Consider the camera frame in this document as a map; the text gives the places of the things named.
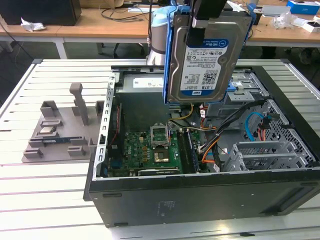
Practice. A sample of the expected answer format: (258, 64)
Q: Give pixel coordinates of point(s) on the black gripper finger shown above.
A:
(195, 37)

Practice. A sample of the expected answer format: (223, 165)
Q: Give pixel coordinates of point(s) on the hard disk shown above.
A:
(200, 75)

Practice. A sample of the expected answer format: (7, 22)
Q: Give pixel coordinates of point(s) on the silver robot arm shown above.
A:
(160, 42)

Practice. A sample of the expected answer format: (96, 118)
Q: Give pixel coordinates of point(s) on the blue plastic latch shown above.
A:
(232, 86)

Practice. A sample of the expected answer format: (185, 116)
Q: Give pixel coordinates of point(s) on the flat grey box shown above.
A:
(275, 10)

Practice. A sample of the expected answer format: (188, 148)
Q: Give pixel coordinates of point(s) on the clear plastic bag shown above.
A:
(285, 20)

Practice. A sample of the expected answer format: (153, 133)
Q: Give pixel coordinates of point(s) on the metal drive cage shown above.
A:
(240, 100)

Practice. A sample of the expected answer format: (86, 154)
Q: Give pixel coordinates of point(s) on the grey power supply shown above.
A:
(140, 107)

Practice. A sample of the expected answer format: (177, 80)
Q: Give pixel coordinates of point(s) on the blue cardboard box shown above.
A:
(305, 7)

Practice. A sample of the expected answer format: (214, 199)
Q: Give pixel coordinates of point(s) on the white open box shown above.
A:
(310, 28)

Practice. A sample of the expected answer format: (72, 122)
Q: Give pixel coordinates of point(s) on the long wooden desk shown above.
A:
(87, 27)

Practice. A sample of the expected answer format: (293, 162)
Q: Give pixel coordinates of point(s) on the green installed RAM stick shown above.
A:
(194, 150)

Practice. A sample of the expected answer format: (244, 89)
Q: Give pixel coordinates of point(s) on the black RAM slot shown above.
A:
(182, 150)

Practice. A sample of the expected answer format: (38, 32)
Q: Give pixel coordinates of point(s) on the CPU socket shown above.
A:
(162, 157)

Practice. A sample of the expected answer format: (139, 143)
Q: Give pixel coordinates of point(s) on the green motherboard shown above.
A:
(135, 150)

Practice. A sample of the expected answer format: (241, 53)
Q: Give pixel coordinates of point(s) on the black graphics card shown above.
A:
(160, 172)

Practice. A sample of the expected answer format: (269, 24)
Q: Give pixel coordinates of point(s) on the grey parts rack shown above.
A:
(65, 125)

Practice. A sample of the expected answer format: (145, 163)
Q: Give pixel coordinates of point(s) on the large black box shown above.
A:
(37, 12)

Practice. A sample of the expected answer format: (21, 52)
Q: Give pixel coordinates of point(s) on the black PC case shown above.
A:
(200, 200)

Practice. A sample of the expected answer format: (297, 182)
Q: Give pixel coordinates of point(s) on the crumpled white paper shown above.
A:
(32, 25)

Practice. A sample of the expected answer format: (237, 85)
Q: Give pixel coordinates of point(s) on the silver CPU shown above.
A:
(48, 130)

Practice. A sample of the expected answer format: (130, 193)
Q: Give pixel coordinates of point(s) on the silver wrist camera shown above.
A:
(199, 23)

